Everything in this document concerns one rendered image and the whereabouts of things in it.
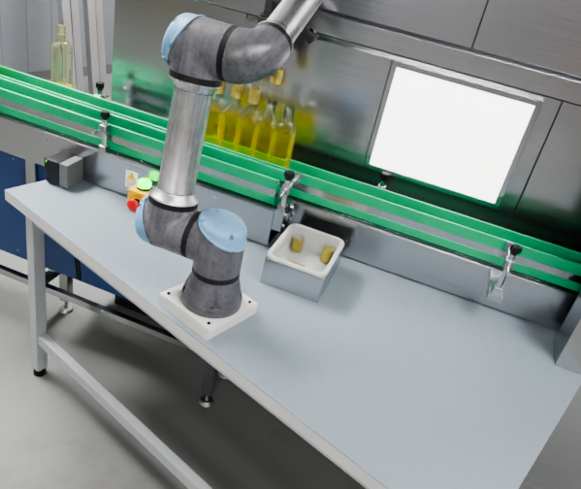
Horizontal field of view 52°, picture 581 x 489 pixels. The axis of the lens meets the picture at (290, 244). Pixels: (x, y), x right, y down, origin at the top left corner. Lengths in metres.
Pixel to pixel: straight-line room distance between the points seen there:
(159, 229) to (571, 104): 1.16
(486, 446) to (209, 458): 1.06
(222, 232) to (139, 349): 1.24
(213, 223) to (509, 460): 0.82
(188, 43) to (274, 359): 0.72
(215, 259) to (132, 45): 1.02
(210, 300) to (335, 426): 0.41
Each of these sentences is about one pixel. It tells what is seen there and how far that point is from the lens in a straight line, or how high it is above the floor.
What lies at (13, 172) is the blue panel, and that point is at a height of 0.68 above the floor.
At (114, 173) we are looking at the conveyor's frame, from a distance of 1.98.
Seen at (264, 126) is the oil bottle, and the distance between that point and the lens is 1.82.
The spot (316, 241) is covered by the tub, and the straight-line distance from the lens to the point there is 1.79.
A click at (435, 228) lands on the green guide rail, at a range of 1.79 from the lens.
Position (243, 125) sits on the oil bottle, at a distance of 1.85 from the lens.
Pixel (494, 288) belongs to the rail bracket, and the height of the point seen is 0.88.
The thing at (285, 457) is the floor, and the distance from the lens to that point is 2.23.
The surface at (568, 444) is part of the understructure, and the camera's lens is 1.95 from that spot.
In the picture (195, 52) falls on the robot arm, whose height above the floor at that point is 1.36.
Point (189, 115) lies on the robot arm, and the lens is 1.35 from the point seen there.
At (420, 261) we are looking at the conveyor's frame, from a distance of 1.82.
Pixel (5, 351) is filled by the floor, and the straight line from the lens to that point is 2.54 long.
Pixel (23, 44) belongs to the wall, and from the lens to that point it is 5.14.
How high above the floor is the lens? 1.70
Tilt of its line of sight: 31 degrees down
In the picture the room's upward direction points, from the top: 13 degrees clockwise
